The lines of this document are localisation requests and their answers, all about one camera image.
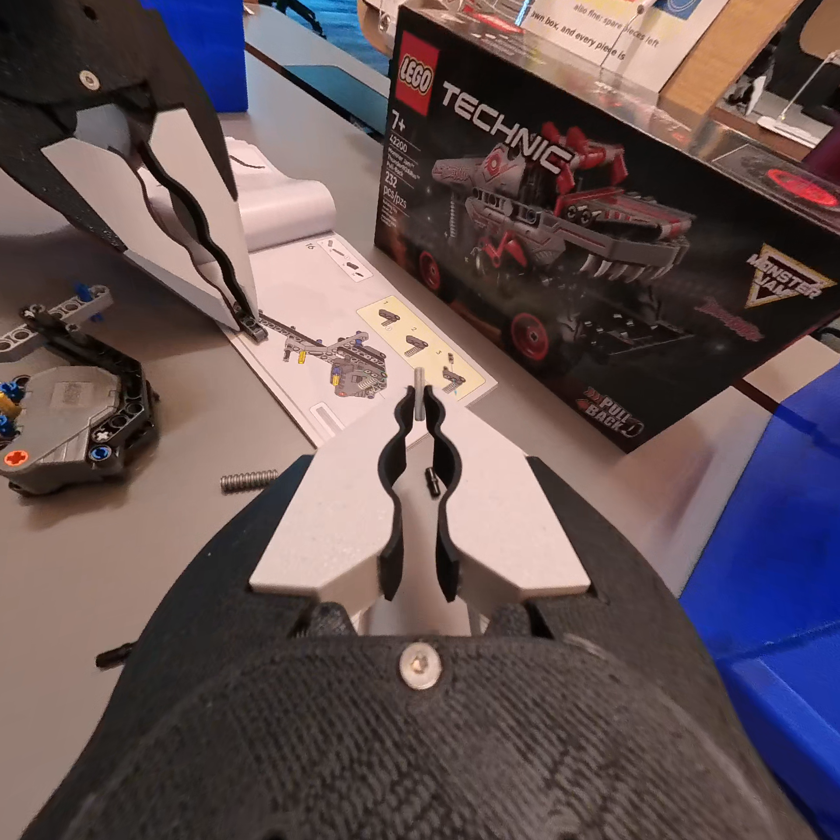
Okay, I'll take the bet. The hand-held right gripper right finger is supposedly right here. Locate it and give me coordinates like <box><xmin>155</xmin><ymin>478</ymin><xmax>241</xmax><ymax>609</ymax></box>
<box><xmin>423</xmin><ymin>386</ymin><xmax>592</xmax><ymax>636</ymax></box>

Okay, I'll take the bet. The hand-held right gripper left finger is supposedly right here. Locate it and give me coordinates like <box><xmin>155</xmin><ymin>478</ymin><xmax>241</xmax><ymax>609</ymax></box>
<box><xmin>248</xmin><ymin>386</ymin><xmax>417</xmax><ymax>635</ymax></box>

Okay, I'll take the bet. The toy instruction booklet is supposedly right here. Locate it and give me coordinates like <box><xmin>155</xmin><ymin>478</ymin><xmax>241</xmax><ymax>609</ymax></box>
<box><xmin>134</xmin><ymin>134</ymin><xmax>498</xmax><ymax>448</ymax></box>

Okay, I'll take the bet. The partly built grey toy model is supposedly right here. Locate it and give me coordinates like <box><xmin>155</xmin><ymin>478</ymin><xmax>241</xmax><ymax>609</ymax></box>
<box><xmin>0</xmin><ymin>283</ymin><xmax>160</xmax><ymax>494</ymax></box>

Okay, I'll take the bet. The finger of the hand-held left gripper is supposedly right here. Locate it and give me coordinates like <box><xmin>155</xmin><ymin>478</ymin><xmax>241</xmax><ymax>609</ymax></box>
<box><xmin>41</xmin><ymin>104</ymin><xmax>242</xmax><ymax>330</ymax></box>
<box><xmin>140</xmin><ymin>107</ymin><xmax>259</xmax><ymax>321</ymax></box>

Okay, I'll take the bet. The printed paper sign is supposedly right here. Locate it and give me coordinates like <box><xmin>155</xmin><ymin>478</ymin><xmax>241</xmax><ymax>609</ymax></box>
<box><xmin>518</xmin><ymin>0</ymin><xmax>731</xmax><ymax>93</ymax></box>

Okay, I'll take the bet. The blue plastic container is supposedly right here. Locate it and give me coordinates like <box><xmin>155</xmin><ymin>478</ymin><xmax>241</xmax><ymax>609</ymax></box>
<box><xmin>140</xmin><ymin>0</ymin><xmax>249</xmax><ymax>114</ymax></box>

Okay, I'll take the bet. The blue plastic storage bin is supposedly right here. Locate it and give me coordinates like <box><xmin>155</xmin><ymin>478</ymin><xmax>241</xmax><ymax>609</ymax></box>
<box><xmin>679</xmin><ymin>381</ymin><xmax>840</xmax><ymax>840</ymax></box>

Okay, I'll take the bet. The black construction toy box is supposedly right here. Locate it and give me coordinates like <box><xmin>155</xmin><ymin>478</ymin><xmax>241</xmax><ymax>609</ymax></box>
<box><xmin>374</xmin><ymin>5</ymin><xmax>840</xmax><ymax>455</ymax></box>

